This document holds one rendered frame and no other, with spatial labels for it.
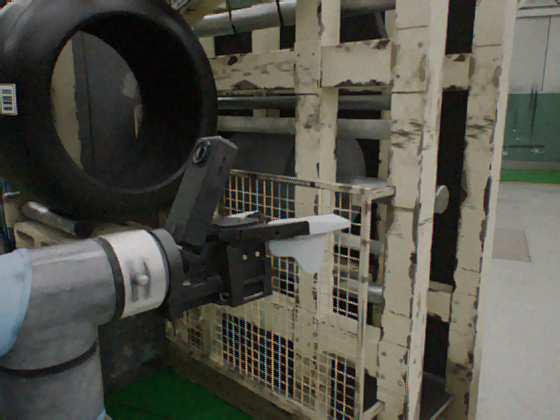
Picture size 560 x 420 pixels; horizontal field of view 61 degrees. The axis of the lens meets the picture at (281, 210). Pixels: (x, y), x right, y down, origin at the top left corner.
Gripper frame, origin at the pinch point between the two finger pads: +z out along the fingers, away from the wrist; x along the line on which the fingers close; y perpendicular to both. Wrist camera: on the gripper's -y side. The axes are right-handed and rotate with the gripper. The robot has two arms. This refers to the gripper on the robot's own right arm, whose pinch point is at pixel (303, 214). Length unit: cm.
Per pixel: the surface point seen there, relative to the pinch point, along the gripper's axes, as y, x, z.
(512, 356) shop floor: 100, -59, 185
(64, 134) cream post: -19, -112, 8
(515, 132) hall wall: -9, -360, 895
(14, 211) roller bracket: 2, -110, -9
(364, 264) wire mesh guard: 21, -33, 50
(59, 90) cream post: -32, -110, 8
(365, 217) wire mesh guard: 9, -32, 50
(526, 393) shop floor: 102, -42, 158
